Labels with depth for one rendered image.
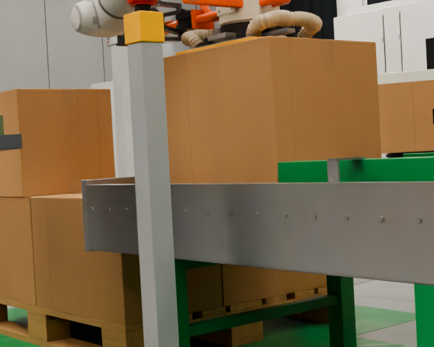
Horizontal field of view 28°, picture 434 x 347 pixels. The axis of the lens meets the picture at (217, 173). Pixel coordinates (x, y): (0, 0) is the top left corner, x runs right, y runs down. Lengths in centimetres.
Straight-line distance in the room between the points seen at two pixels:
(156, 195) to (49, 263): 121
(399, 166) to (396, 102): 262
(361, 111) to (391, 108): 205
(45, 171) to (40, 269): 37
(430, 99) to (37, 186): 204
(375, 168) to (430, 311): 35
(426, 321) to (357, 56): 93
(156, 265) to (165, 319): 13
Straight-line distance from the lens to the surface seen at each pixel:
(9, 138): 242
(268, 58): 215
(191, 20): 266
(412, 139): 439
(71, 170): 335
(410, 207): 165
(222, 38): 241
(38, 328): 327
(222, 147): 229
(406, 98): 440
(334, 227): 178
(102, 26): 248
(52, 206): 308
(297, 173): 200
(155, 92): 199
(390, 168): 181
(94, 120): 340
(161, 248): 199
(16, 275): 338
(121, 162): 634
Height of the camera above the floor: 67
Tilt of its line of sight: 1 degrees down
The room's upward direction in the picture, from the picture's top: 3 degrees counter-clockwise
